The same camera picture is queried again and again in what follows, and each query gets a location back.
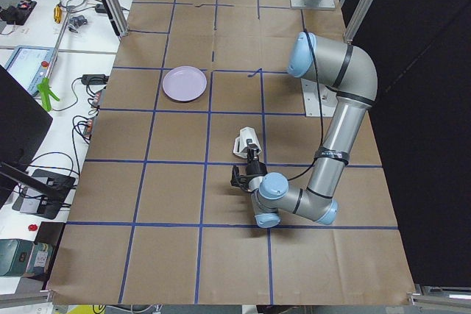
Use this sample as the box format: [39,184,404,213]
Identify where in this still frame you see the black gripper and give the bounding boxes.
[246,143,266,177]

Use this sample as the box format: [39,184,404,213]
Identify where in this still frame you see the white faceted cup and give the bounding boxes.
[233,126,262,158]

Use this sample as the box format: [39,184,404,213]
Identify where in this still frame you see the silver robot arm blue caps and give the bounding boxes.
[231,31,378,229]

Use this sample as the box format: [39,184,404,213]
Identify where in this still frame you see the lilac round plate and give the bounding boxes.
[163,65,207,101]

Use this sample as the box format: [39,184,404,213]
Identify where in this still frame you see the brown paper table cover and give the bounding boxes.
[50,0,414,305]

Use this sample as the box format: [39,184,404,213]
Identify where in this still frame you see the black power adapter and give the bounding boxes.
[81,74,109,85]

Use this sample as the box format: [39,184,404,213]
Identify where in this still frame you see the black monitor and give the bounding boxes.
[1,68,52,204]

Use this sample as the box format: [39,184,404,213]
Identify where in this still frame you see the teach pendant tablet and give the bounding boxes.
[5,46,53,96]

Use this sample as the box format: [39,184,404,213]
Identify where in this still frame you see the yellow tool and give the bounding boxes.
[53,4,63,24]

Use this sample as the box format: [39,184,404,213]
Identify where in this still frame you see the green box device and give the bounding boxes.
[0,239,34,276]

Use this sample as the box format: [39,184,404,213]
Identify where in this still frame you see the green handled reacher grabber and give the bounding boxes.
[37,7,71,112]

